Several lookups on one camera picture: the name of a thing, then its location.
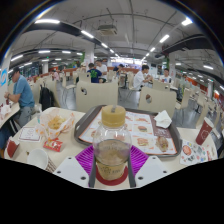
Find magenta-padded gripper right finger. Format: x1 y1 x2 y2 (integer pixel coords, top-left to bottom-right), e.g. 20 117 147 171
128 144 174 189

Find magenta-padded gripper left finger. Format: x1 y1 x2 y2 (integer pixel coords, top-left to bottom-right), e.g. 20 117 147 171
52 144 98 189

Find clear bottle with tan cap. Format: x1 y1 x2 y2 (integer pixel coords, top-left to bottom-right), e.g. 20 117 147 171
92 104 133 182

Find printed paper tray liner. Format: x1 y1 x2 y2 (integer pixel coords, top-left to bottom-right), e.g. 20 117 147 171
78 109 178 156

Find dark brown food tray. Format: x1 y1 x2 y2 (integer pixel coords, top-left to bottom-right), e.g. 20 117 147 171
73 104 183 158

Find paper wrap with fried food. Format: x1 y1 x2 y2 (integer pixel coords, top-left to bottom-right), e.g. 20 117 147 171
35 107 76 141

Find crumpled white napkin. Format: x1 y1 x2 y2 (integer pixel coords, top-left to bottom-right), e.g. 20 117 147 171
153 109 173 129

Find colourful sticker leaflet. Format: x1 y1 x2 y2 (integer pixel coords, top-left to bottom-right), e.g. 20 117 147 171
179 139 214 167

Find white printed card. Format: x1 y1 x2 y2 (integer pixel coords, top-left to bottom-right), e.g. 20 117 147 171
18 125 43 143

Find small clear blue bottle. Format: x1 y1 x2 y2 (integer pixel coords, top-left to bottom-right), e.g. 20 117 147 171
36 111 43 126

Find beige chair with round hole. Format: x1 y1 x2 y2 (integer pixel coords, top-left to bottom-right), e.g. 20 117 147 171
138 86 178 119
75 80 119 114

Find red paper cup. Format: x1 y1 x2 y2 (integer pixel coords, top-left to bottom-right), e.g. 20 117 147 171
195 116 215 146

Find black backpack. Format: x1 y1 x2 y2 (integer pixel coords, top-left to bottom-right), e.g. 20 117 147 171
38 83 55 112

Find red paper carton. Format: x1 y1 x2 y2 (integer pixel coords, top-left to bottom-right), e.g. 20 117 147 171
5 135 21 159

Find beige chairs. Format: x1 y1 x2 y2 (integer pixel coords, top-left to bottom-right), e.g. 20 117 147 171
28 69 224 134

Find beige side table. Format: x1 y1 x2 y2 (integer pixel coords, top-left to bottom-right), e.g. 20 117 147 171
0 101 21 129

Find white plastic bag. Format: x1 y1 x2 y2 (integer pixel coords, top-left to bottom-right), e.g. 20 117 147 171
0 103 13 118

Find ceiling air conditioner unit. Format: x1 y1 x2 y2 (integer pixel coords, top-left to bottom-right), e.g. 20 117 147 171
97 23 119 37

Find ceiling lights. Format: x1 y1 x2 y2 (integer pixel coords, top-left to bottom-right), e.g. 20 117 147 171
8 16 224 93

